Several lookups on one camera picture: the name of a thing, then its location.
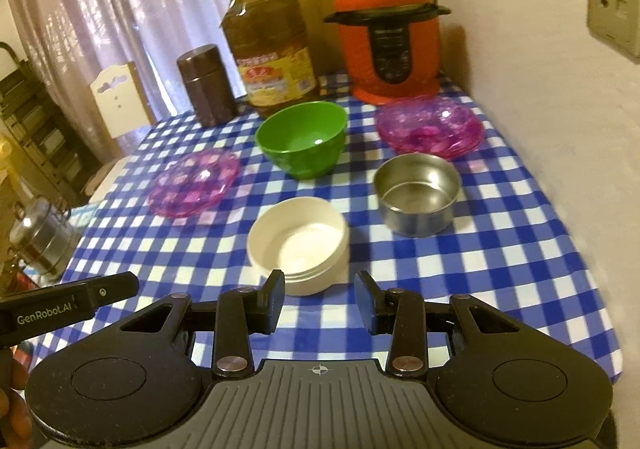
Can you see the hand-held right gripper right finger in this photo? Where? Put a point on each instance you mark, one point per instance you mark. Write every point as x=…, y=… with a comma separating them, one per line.
x=363, y=300

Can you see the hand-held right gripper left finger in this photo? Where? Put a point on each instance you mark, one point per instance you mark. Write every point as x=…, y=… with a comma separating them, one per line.
x=272, y=300

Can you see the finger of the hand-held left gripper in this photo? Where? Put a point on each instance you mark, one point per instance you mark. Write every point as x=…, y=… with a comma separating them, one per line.
x=117, y=286

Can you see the white plastic bowl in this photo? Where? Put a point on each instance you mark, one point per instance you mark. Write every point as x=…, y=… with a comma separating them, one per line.
x=300, y=249

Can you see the pink plastic plate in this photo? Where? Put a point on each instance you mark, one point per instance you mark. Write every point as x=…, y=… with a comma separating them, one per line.
x=192, y=181

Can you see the green plastic bowl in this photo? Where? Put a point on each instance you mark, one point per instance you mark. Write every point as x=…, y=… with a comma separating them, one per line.
x=302, y=139

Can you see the stack of pink plates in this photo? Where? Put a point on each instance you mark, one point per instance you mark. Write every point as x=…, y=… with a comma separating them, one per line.
x=430, y=126

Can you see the person's left hand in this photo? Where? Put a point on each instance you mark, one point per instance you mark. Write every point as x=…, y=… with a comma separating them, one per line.
x=17, y=411

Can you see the stainless steel bowl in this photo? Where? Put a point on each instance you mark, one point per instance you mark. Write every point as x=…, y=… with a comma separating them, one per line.
x=417, y=194

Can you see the blue white checkered tablecloth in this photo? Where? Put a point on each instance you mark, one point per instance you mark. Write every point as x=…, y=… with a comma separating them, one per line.
x=500, y=254

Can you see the dark storage rack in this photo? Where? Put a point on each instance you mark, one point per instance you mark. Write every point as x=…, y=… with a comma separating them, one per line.
x=40, y=129

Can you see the white wooden chair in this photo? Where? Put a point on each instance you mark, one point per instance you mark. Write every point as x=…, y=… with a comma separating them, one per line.
x=120, y=104

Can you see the brown cylindrical canister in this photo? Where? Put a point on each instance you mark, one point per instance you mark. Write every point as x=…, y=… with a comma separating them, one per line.
x=207, y=86

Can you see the cooking oil bottle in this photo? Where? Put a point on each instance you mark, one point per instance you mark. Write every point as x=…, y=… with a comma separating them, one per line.
x=270, y=44

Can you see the red electric pressure cooker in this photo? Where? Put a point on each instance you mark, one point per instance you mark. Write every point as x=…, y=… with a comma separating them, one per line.
x=387, y=39

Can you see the sheer pink curtain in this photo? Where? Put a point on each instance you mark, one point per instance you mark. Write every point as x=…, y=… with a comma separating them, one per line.
x=125, y=4

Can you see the beige wall socket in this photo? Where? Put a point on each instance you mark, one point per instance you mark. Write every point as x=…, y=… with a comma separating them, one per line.
x=615, y=9

